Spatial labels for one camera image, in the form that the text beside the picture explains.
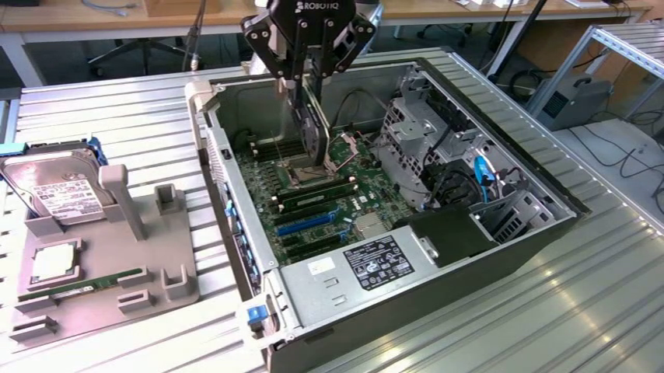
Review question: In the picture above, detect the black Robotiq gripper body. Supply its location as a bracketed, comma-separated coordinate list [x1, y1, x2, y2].
[266, 0, 360, 51]

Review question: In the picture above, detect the graphics card with black fan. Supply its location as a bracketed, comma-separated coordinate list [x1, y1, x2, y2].
[274, 75, 333, 169]

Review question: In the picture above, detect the brown box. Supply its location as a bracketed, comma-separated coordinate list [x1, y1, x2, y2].
[143, 0, 202, 19]

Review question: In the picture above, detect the black office chair base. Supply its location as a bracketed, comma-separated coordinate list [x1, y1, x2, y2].
[85, 35, 205, 78]

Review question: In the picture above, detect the silver metal disk bay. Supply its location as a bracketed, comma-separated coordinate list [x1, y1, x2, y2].
[379, 64, 503, 209]

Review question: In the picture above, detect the black RAM slot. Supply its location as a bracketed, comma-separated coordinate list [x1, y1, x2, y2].
[249, 134, 308, 153]
[269, 175, 357, 201]
[253, 141, 310, 163]

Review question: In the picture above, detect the metal socket cover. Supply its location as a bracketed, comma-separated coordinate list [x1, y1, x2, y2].
[324, 131, 365, 173]

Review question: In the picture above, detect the thin metal locking lever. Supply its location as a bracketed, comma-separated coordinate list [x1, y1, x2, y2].
[270, 130, 289, 170]

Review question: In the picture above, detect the black stand pole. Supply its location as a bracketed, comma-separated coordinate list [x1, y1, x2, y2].
[485, 0, 552, 85]

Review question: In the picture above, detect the green motherboard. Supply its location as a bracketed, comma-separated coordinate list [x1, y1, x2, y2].
[233, 130, 416, 269]

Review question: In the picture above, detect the CPU socket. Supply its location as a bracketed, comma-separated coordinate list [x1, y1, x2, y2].
[282, 162, 334, 188]

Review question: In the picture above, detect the hard drive in blue caddy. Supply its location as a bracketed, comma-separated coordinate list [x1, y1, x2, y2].
[0, 133, 110, 183]

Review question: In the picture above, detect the black expansion slot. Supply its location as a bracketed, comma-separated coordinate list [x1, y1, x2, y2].
[282, 232, 346, 260]
[272, 207, 334, 227]

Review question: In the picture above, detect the silver chipset heat sink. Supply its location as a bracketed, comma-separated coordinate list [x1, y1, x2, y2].
[354, 214, 395, 239]

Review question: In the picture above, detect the blue expansion slot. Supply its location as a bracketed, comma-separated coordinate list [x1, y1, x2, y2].
[277, 216, 340, 237]

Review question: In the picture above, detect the black plastic air shroud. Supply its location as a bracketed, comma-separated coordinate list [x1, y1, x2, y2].
[392, 204, 500, 269]

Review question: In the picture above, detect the silver hard disk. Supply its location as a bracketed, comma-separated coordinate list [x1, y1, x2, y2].
[0, 149, 117, 227]

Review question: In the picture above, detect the perforated metal drive cage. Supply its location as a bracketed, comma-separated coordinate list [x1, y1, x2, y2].
[469, 186, 578, 245]

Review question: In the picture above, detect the silver power supply with label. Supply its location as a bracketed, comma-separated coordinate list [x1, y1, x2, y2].
[265, 226, 444, 331]

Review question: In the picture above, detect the grey plastic parts rack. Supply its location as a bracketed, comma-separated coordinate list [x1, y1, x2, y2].
[7, 163, 202, 354]

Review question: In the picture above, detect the silver CPU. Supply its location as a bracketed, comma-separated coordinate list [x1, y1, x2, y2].
[30, 243, 81, 284]

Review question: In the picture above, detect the blue case release latch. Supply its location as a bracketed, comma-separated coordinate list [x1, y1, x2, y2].
[245, 305, 269, 326]

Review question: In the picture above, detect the open black PC case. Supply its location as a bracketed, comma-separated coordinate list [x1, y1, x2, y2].
[185, 56, 592, 373]

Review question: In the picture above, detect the grey cable with connector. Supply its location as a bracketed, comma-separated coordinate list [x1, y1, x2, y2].
[183, 0, 208, 74]

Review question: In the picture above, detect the black looped wire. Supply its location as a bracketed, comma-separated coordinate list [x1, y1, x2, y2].
[330, 88, 388, 135]

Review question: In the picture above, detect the wooden desk white frame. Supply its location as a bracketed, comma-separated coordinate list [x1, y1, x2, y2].
[0, 0, 245, 89]
[377, 0, 656, 77]

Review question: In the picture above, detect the light blue network cable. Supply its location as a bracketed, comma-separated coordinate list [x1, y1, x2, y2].
[81, 0, 141, 17]

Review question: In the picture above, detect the black coiled cable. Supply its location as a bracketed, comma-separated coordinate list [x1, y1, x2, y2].
[508, 68, 544, 98]

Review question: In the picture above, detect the black power wire bundle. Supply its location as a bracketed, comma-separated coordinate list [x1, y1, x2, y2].
[419, 147, 481, 209]

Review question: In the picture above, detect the blue SATA wire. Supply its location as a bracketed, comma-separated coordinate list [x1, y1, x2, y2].
[472, 154, 495, 204]

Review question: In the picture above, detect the grey machine with handle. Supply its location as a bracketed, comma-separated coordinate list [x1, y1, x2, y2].
[527, 73, 618, 132]

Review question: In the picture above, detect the aluminium frame table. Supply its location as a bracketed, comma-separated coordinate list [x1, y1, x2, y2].
[523, 21, 664, 122]

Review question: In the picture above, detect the black floor cable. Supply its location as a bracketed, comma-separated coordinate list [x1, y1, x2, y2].
[564, 112, 664, 180]

